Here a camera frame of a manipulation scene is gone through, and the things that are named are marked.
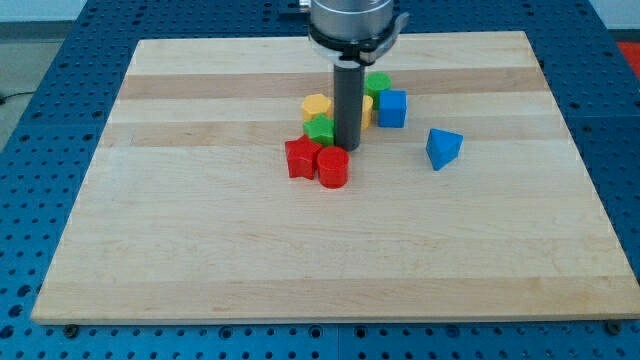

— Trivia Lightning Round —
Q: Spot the black cable on floor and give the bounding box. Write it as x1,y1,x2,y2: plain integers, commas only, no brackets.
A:
0,90,36,106

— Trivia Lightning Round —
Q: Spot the blue cube block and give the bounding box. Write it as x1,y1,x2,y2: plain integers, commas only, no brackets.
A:
378,90,408,128

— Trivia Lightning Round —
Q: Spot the light wooden board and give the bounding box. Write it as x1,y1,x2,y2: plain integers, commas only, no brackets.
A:
31,31,639,325

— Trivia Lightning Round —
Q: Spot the blue triangle block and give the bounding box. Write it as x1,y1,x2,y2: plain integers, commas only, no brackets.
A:
426,128,464,171

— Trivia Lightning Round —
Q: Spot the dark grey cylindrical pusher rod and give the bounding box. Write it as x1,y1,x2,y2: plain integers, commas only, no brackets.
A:
333,65,364,151

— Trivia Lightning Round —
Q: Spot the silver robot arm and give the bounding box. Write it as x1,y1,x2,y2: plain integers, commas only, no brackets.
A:
276,0,410,152

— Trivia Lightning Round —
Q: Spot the green cylinder block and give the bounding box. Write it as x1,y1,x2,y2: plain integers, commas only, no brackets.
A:
364,72,392,110

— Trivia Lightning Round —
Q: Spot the green star block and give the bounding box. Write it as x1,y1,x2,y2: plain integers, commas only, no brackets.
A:
303,114,334,147

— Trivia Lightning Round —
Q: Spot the red star block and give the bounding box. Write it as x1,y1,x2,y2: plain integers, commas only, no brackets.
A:
285,135,323,180

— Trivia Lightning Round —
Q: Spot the yellow block behind rod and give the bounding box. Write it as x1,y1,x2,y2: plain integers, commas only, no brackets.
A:
361,95,374,130

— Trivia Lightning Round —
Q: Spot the yellow hexagon block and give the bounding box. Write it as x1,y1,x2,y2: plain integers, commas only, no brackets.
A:
301,94,333,121

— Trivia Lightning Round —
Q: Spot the red cylinder block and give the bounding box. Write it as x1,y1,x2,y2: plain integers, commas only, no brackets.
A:
317,146,350,189

